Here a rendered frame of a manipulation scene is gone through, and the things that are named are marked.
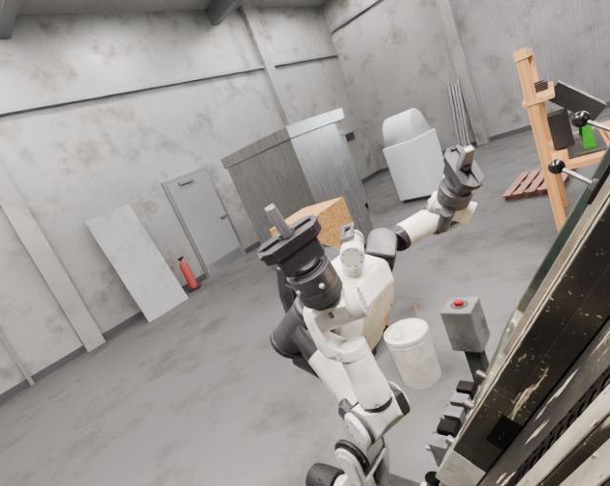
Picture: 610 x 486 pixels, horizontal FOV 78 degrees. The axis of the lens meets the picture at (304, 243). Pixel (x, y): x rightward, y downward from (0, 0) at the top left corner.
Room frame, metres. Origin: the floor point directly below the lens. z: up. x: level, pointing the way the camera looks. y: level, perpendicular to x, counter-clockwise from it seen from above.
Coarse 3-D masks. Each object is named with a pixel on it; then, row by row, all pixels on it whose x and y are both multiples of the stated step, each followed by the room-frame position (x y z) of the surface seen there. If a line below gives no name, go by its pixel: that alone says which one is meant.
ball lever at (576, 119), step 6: (576, 114) 0.87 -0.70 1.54; (582, 114) 0.86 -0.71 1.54; (588, 114) 0.86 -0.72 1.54; (570, 120) 0.88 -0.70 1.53; (576, 120) 0.87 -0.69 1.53; (582, 120) 0.86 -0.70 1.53; (588, 120) 0.86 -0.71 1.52; (576, 126) 0.87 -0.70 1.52; (582, 126) 0.87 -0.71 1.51; (600, 126) 0.83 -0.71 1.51; (606, 126) 0.82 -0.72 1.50
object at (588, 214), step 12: (600, 192) 0.81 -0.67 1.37; (588, 216) 0.83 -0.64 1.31; (576, 228) 0.86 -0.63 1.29; (576, 240) 0.86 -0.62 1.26; (564, 252) 0.88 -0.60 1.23; (552, 276) 0.91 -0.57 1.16; (540, 288) 0.94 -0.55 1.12; (540, 300) 0.94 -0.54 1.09; (528, 312) 0.96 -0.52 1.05; (516, 336) 1.00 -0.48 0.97; (504, 348) 1.03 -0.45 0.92
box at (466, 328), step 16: (448, 304) 1.39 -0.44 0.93; (464, 304) 1.34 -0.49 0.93; (480, 304) 1.35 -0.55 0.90; (448, 320) 1.34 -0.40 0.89; (464, 320) 1.29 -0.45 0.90; (480, 320) 1.31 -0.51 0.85; (448, 336) 1.35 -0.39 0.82; (464, 336) 1.30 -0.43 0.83; (480, 336) 1.29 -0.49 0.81; (480, 352) 1.28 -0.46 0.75
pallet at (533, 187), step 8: (520, 176) 5.53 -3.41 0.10; (528, 176) 5.37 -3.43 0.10; (536, 176) 5.45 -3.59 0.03; (568, 176) 4.83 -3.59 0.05; (512, 184) 5.33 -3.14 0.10; (520, 184) 5.25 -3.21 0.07; (528, 184) 5.05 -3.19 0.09; (536, 184) 4.90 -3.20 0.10; (544, 184) 4.76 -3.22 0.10; (512, 192) 5.01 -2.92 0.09; (520, 192) 4.85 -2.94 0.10; (528, 192) 4.76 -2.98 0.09; (536, 192) 4.77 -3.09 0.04; (544, 192) 4.70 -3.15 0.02
